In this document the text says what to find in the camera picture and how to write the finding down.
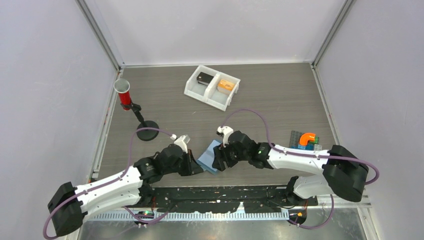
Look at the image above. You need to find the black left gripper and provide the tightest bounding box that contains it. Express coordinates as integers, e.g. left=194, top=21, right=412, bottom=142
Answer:
left=163, top=149, right=203, bottom=176

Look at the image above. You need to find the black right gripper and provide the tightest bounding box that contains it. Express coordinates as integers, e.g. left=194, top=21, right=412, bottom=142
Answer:
left=212, top=141, right=250, bottom=172

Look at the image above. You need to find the blue leather card holder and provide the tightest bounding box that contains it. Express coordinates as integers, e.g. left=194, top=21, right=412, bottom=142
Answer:
left=196, top=139, right=222, bottom=175

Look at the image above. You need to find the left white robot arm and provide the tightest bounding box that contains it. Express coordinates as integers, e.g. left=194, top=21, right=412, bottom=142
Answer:
left=46, top=144, right=204, bottom=239

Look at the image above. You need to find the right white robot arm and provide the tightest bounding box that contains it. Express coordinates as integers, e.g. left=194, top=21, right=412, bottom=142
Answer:
left=212, top=126, right=369, bottom=205

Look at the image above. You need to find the orange card box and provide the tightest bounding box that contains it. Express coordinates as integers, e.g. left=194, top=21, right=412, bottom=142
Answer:
left=217, top=79, right=236, bottom=95

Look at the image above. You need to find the black card box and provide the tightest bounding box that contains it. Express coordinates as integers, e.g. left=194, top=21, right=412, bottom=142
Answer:
left=196, top=72, right=214, bottom=87

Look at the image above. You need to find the white divided plastic bin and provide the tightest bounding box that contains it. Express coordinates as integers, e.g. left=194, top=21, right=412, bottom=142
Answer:
left=184, top=65, right=241, bottom=112

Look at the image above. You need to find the orange toy brick arch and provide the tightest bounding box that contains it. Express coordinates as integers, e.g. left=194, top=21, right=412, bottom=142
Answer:
left=298, top=132, right=318, bottom=146

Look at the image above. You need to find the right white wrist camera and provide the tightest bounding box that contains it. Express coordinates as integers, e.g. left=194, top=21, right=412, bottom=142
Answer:
left=217, top=125, right=234, bottom=148

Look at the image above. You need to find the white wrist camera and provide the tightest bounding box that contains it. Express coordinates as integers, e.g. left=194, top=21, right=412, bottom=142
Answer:
left=170, top=134, right=190, bottom=153
left=217, top=125, right=234, bottom=148

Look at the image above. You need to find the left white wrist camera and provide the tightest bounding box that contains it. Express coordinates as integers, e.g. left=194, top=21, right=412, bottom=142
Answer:
left=170, top=134, right=190, bottom=153

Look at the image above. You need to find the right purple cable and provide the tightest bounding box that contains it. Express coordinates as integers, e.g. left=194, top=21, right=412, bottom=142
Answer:
left=216, top=108, right=381, bottom=230

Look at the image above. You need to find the purple cable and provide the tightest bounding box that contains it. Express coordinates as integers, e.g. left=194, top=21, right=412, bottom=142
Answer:
left=43, top=127, right=178, bottom=240
left=216, top=108, right=381, bottom=230

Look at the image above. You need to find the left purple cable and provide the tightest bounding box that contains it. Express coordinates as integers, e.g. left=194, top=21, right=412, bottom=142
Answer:
left=43, top=127, right=178, bottom=240

